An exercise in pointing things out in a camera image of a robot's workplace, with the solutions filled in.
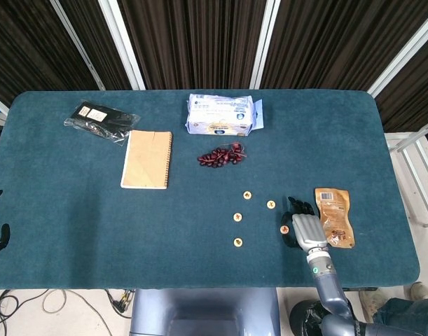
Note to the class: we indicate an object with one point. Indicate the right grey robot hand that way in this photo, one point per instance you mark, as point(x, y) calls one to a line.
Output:
point(310, 231)

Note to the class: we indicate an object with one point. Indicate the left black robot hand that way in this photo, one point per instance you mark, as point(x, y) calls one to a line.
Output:
point(3, 238)

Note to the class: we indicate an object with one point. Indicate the round wooden chess piece red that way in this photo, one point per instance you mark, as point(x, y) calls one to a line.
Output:
point(271, 204)
point(247, 195)
point(237, 217)
point(284, 229)

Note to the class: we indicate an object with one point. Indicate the wooden token bottom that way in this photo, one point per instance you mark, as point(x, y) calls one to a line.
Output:
point(238, 241)

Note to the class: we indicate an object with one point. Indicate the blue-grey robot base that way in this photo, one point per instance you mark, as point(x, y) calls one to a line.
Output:
point(206, 311)

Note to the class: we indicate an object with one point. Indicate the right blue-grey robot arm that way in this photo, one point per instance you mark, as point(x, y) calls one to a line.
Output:
point(325, 280)

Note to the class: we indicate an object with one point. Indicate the brown spout pouch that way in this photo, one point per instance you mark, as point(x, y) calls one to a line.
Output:
point(336, 217)

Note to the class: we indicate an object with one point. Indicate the black trash bin with bag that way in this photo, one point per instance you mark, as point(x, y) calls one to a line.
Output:
point(304, 318)

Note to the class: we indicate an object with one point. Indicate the bunch of dark red grapes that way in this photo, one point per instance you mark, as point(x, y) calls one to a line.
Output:
point(217, 157)

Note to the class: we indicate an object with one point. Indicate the teal table cloth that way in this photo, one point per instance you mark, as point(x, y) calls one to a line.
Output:
point(129, 227)

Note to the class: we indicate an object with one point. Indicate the person in teal trousers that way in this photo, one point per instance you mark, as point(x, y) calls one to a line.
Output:
point(409, 311)

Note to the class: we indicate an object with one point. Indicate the white purple tissue pack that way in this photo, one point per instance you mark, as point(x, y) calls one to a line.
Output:
point(217, 112)

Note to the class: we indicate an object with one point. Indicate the black item in plastic bag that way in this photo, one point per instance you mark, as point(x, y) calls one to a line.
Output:
point(105, 120)

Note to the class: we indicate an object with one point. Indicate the spiral-bound yellow notebook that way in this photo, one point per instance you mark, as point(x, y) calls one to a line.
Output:
point(147, 161)

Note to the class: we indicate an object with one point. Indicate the dark brown pleated curtain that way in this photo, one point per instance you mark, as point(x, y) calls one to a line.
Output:
point(199, 42)

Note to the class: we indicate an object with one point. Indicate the aluminium frame rack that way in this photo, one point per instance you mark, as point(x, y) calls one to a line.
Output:
point(415, 175)

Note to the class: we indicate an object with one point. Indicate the white frame post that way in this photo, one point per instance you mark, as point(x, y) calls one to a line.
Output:
point(264, 42)
point(402, 56)
point(76, 42)
point(122, 42)

